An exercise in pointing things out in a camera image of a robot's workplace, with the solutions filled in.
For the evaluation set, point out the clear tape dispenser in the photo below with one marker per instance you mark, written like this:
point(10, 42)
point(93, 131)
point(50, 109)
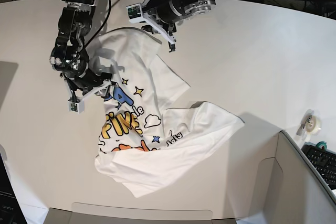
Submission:
point(310, 125)

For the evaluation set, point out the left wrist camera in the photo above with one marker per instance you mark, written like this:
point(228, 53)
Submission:
point(135, 13)

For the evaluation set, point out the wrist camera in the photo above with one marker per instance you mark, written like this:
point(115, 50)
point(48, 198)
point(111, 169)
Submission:
point(77, 106)
point(135, 13)

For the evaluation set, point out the black keyboard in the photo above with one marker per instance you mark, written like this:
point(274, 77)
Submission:
point(323, 161)

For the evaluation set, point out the green tape roll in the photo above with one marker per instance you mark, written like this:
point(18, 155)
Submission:
point(322, 145)

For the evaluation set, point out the grey flat panel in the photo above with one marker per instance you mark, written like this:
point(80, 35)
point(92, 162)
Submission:
point(7, 70)

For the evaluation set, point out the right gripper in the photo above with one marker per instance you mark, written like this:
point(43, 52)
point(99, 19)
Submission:
point(88, 82)

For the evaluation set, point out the grey cardboard box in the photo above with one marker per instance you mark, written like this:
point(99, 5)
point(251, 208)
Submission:
point(288, 189)

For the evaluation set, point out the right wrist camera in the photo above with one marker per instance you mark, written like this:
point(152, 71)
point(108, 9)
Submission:
point(77, 106)

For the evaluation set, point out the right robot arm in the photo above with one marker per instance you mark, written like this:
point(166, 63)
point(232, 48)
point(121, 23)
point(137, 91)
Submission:
point(69, 56)

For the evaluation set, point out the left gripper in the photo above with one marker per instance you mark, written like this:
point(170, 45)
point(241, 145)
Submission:
point(163, 14)

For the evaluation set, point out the white printed t-shirt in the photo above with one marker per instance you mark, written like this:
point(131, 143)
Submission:
point(145, 143)

